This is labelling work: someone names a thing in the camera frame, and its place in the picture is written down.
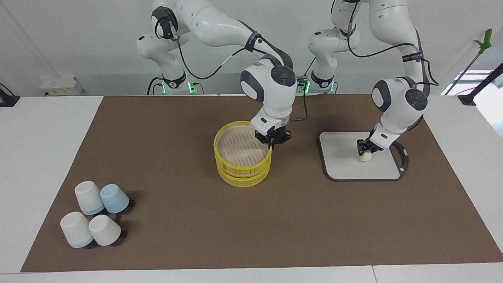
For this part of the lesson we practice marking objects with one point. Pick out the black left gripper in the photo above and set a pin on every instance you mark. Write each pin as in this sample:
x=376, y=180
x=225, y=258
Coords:
x=371, y=143

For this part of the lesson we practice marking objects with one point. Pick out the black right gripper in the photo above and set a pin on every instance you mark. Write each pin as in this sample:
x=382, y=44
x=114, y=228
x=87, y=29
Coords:
x=281, y=131

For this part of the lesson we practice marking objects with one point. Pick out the white steamed bun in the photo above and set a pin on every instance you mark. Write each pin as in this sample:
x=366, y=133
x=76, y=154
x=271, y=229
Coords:
x=365, y=157

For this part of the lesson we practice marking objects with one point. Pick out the beige mesh steamer liner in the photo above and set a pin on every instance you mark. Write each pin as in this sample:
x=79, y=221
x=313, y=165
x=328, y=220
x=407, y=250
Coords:
x=239, y=147

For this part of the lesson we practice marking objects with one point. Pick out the yellow steamer tier with liner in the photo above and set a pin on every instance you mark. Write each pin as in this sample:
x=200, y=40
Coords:
x=243, y=171

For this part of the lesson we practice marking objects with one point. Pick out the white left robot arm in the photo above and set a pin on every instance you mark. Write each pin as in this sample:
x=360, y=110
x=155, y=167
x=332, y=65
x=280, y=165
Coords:
x=397, y=106

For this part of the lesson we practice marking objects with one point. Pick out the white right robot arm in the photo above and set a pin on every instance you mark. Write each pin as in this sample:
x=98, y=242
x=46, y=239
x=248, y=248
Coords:
x=271, y=90

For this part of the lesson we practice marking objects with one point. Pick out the yellow bamboo steamer basket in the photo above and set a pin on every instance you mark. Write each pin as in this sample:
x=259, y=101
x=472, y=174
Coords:
x=243, y=181

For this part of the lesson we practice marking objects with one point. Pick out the brown table mat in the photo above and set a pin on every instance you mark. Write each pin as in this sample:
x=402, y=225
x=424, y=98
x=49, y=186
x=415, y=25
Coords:
x=235, y=228

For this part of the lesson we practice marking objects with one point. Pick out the thin pole with green clamp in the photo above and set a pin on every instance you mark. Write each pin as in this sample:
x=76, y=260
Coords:
x=486, y=39

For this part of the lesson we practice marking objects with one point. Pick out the light blue plastic cup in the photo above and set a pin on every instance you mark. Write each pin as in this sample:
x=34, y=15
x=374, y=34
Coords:
x=114, y=198

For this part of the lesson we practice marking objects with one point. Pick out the white plastic cup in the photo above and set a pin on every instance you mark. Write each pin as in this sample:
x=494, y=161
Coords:
x=75, y=230
x=88, y=195
x=104, y=231

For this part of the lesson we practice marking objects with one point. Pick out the white power strip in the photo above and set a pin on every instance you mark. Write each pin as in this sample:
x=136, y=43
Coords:
x=63, y=86

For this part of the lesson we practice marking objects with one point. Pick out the black clamp base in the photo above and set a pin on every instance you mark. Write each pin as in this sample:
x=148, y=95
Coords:
x=8, y=100

